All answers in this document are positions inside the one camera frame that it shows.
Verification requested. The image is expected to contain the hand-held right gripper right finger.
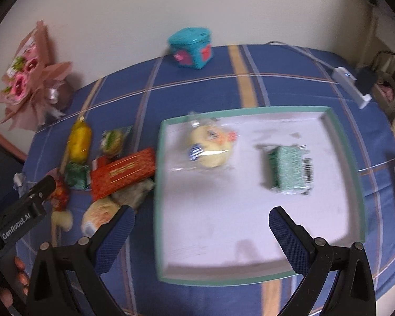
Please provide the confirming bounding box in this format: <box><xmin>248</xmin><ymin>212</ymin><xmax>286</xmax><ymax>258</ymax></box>
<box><xmin>268</xmin><ymin>206</ymin><xmax>377</xmax><ymax>316</ymax></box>

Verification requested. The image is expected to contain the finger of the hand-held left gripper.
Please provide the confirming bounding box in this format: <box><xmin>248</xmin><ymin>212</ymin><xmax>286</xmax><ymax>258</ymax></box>
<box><xmin>18</xmin><ymin>175</ymin><xmax>57</xmax><ymax>209</ymax></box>

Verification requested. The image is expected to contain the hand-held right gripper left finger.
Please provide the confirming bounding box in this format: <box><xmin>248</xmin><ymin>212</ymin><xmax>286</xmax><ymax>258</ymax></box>
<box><xmin>26</xmin><ymin>205</ymin><xmax>139</xmax><ymax>316</ymax></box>

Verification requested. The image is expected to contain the red orange snack packet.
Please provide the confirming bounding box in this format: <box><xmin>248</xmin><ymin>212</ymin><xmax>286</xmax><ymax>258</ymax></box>
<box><xmin>51</xmin><ymin>176</ymin><xmax>70</xmax><ymax>211</ymax></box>

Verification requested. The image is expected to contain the bread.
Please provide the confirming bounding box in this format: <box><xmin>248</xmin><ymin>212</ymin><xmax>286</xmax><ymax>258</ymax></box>
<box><xmin>81</xmin><ymin>196</ymin><xmax>122</xmax><ymax>236</ymax></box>

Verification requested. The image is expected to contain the small pale bread packet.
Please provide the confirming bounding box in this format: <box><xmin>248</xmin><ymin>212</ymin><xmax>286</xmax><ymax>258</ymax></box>
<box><xmin>51</xmin><ymin>210</ymin><xmax>73</xmax><ymax>231</ymax></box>

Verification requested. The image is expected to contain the grey snack packet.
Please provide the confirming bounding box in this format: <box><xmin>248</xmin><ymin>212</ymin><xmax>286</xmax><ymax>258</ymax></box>
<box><xmin>110</xmin><ymin>179</ymin><xmax>155</xmax><ymax>209</ymax></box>

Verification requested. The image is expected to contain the red orange snack bag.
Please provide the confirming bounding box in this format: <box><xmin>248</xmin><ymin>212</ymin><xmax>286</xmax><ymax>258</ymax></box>
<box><xmin>90</xmin><ymin>147</ymin><xmax>157</xmax><ymax>201</ymax></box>

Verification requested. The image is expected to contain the white tray with teal rim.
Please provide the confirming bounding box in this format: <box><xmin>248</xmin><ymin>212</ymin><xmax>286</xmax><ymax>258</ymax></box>
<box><xmin>153</xmin><ymin>106</ymin><xmax>366</xmax><ymax>285</ymax></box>

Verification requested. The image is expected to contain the person's left hand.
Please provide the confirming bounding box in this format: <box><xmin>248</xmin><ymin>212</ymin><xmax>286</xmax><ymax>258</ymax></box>
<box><xmin>0</xmin><ymin>256</ymin><xmax>32</xmax><ymax>308</ymax></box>

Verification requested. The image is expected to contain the small green box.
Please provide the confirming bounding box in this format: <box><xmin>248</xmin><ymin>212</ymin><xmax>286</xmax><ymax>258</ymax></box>
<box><xmin>65</xmin><ymin>162</ymin><xmax>92</xmax><ymax>190</ymax></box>

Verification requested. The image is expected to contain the small red box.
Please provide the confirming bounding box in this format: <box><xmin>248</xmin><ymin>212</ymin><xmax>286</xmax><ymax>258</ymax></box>
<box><xmin>90</xmin><ymin>156</ymin><xmax>111</xmax><ymax>172</ymax></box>

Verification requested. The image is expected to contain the yellow snack packet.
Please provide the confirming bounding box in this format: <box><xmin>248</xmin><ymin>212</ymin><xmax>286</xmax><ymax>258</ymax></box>
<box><xmin>67</xmin><ymin>115</ymin><xmax>93</xmax><ymax>163</ymax></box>

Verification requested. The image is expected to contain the green patterned snack packet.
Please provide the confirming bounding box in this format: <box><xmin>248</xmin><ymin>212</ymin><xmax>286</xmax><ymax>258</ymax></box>
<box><xmin>257</xmin><ymin>143</ymin><xmax>317</xmax><ymax>196</ymax></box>

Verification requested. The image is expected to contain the round green pastry packet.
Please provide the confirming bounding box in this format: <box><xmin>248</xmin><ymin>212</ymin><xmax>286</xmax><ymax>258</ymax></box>
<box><xmin>100</xmin><ymin>125</ymin><xmax>134</xmax><ymax>157</ymax></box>

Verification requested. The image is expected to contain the pink flower bouquet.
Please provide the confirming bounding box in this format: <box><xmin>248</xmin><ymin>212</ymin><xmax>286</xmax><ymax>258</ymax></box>
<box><xmin>0</xmin><ymin>20</ymin><xmax>75</xmax><ymax>130</ymax></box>

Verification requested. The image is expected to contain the yellow bun in clear packet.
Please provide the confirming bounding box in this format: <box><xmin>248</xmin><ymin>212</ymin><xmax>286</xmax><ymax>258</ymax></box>
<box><xmin>171</xmin><ymin>112</ymin><xmax>241</xmax><ymax>172</ymax></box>

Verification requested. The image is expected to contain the blue plaid tablecloth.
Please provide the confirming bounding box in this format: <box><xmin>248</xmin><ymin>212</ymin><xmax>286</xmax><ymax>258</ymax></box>
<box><xmin>15</xmin><ymin>44</ymin><xmax>395</xmax><ymax>316</ymax></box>

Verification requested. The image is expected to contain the white power strip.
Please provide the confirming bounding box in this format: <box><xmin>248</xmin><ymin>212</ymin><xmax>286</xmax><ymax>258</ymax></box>
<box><xmin>331</xmin><ymin>67</ymin><xmax>372</xmax><ymax>109</ymax></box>

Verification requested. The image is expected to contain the black power adapter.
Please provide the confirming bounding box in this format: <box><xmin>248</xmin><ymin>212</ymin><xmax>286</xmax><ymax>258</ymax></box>
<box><xmin>354</xmin><ymin>66</ymin><xmax>379</xmax><ymax>96</ymax></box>

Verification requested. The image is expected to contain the teal tin box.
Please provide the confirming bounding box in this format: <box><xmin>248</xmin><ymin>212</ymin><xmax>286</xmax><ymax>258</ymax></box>
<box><xmin>167</xmin><ymin>27</ymin><xmax>214</xmax><ymax>70</ymax></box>

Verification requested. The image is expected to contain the white cable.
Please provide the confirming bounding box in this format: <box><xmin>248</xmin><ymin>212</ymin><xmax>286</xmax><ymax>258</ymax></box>
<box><xmin>266</xmin><ymin>41</ymin><xmax>336</xmax><ymax>71</ymax></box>

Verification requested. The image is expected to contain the black cable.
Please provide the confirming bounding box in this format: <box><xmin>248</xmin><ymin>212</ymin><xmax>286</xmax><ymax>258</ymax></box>
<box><xmin>372</xmin><ymin>50</ymin><xmax>395</xmax><ymax>70</ymax></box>

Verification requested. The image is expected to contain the white furniture frame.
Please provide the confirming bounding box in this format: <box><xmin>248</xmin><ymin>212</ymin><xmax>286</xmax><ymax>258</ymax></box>
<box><xmin>359</xmin><ymin>0</ymin><xmax>395</xmax><ymax>112</ymax></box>

